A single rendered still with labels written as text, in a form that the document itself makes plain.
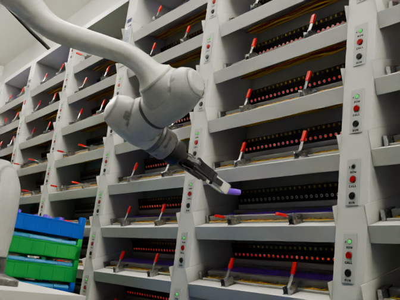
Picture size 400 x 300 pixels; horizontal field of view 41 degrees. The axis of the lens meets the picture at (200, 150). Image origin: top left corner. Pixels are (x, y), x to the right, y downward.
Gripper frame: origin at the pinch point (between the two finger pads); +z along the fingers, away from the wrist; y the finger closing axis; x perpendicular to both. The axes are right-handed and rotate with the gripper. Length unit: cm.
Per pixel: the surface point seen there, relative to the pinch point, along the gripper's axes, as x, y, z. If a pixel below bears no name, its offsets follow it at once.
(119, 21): 86, -148, -14
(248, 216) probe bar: -1.8, -4.0, 18.8
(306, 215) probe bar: 2.3, 19.8, 18.8
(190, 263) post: -22.1, -23.1, 19.9
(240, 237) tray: -9.4, -1.7, 17.9
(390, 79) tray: 37, 43, 5
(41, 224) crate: -34, -57, -22
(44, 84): 48, -221, -15
